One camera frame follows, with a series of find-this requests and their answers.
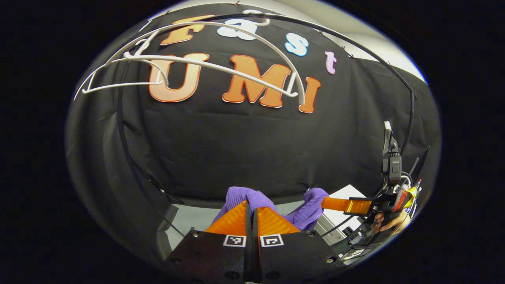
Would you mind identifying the black clothes rack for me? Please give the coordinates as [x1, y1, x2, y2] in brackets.
[116, 12, 417, 237]

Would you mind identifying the white clothes hanger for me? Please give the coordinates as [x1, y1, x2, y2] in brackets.
[73, 39, 170, 102]
[105, 16, 307, 106]

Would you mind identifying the black backdrop cloth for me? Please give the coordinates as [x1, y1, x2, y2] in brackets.
[65, 4, 441, 261]

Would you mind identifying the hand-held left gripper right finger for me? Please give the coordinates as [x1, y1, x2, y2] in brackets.
[252, 207, 348, 284]

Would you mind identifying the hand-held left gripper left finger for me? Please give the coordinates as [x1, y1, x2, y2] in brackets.
[164, 200, 253, 284]

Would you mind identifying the purple ribbed jacket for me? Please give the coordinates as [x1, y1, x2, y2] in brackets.
[211, 187, 330, 231]

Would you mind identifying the black cable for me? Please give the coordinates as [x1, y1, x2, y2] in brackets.
[320, 214, 357, 238]

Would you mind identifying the grey white cabinet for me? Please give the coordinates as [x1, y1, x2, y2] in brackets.
[316, 185, 367, 246]

